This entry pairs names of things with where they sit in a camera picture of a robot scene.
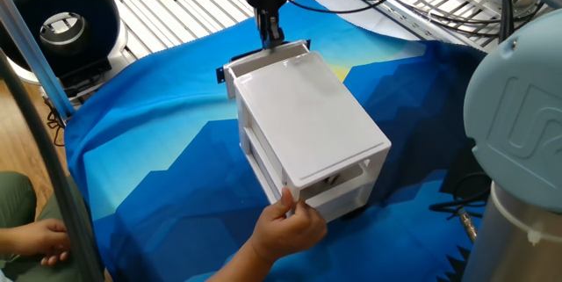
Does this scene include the person's left hand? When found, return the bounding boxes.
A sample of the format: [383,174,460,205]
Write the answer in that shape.
[8,218,72,268]

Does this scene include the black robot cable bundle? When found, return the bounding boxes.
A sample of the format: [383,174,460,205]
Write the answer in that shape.
[287,0,544,40]

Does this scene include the green trousers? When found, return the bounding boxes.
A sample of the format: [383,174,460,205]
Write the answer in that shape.
[0,170,104,282]

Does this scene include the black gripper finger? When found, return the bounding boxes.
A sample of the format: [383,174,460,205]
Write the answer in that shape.
[256,11,271,50]
[269,11,286,50]

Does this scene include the white drawer with black knob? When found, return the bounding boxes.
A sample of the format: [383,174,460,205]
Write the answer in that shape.
[243,127,378,222]

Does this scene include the black round ring device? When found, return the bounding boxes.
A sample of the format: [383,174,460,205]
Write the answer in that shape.
[0,0,129,98]

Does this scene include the white drawer with black handle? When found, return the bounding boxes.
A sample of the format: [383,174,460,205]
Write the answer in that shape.
[215,39,312,101]

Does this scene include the blue-grey aluminium post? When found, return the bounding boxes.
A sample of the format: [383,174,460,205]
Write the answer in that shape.
[0,0,76,121]

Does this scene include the black cable with metal plug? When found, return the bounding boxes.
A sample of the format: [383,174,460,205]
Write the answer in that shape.
[428,170,493,244]

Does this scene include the blue mountain sun cloth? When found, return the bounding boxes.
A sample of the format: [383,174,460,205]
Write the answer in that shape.
[63,0,488,282]

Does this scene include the person's right hand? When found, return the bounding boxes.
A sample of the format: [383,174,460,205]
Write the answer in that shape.
[249,186,328,265]

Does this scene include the thick dark grey hose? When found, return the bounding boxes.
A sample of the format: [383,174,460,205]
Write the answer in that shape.
[0,51,105,282]

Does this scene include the white plastic drawer cabinet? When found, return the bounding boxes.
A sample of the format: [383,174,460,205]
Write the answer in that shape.
[232,51,393,224]

